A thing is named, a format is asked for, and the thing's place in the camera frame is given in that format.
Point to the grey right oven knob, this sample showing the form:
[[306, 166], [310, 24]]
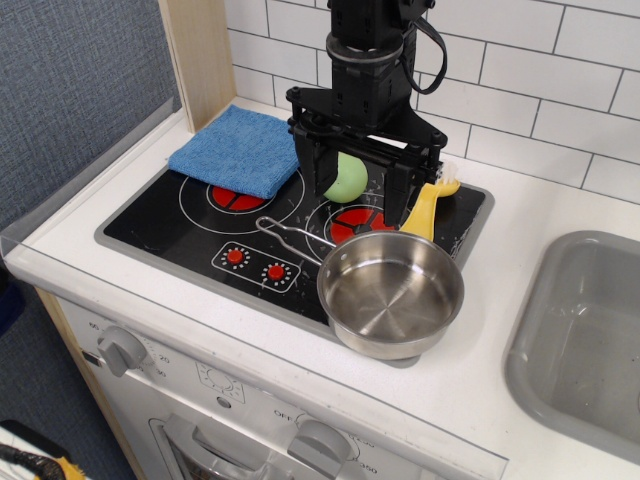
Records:
[[320, 447]]

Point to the grey sink basin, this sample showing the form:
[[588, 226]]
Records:
[[573, 365]]

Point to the white toy oven front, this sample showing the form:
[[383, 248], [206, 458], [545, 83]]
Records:
[[184, 419]]

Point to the green ball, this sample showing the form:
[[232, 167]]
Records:
[[351, 180]]

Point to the blue towel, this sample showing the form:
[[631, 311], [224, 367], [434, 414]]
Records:
[[242, 151]]

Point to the wooden side post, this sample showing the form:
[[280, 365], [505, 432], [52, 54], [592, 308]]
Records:
[[199, 45]]

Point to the grey oven knob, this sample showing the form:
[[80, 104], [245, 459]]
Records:
[[120, 350], [320, 447]]

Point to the grey left oven knob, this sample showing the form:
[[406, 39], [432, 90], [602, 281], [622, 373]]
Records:
[[120, 350]]

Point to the stainless steel pot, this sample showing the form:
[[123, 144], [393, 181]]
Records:
[[385, 294]]

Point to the yellow dish brush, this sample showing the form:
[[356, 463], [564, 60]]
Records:
[[421, 220]]

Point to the yellow black object bottom left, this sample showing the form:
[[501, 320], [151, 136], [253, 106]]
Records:
[[42, 467]]

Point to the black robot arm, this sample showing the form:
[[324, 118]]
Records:
[[379, 30]]

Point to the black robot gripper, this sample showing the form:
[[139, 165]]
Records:
[[367, 113]]

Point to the black toy stove top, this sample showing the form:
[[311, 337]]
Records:
[[207, 236]]

